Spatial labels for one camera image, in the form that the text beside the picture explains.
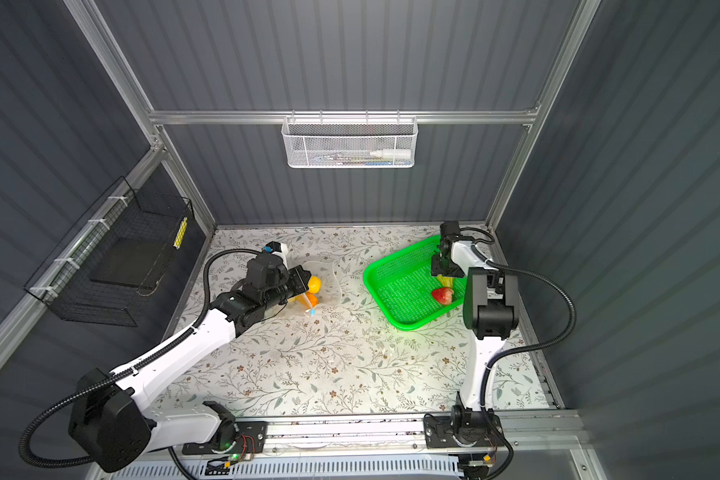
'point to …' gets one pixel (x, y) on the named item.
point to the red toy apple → (443, 295)
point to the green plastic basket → (402, 283)
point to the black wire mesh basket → (62, 285)
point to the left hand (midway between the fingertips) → (313, 272)
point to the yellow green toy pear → (447, 282)
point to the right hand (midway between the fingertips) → (450, 271)
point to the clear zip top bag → (325, 291)
